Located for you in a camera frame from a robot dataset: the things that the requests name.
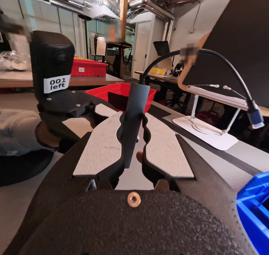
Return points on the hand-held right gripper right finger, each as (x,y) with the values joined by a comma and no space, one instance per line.
(166,150)

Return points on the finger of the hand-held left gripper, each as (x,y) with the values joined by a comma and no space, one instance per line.
(104,110)
(78,126)

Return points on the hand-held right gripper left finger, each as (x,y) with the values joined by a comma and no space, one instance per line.
(98,145)

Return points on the red plastic bin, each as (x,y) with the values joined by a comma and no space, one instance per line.
(105,92)

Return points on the dark grey USB hub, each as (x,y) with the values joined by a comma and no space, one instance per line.
(134,112)

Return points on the blue plastic bin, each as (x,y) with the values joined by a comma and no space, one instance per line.
(254,217)

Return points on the person's right hand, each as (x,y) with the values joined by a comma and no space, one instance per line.
(139,156)

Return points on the person's left hand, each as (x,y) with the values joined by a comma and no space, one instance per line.
(47,138)

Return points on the wooden table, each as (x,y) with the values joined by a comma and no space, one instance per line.
(21,79)

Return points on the red ribbed storage bin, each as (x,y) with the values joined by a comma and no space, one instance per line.
(90,69)

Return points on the clear plastic bags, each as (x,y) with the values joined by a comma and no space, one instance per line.
(12,62)

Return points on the white tabletop stand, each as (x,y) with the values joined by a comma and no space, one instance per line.
(210,137)

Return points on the black office chair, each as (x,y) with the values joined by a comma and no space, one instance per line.
(114,64)

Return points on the white flip chart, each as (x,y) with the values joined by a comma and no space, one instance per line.
(100,47)

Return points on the black floor lamp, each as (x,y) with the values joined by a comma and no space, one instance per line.
(85,17)

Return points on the small yellow bin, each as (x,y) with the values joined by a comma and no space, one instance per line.
(162,71)
(154,70)

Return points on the long office desk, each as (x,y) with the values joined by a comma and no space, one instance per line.
(159,77)

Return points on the black standing desk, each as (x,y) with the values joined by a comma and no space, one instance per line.
(124,45)

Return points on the white door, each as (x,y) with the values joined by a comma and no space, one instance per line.
(143,49)

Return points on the black monitor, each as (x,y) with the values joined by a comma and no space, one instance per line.
(161,47)

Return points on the metal ceiling ducts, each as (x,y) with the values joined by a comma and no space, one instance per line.
(138,2)

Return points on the white stand with black board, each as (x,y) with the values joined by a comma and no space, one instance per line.
(241,28)

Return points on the wooden post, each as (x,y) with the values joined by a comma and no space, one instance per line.
(124,11)

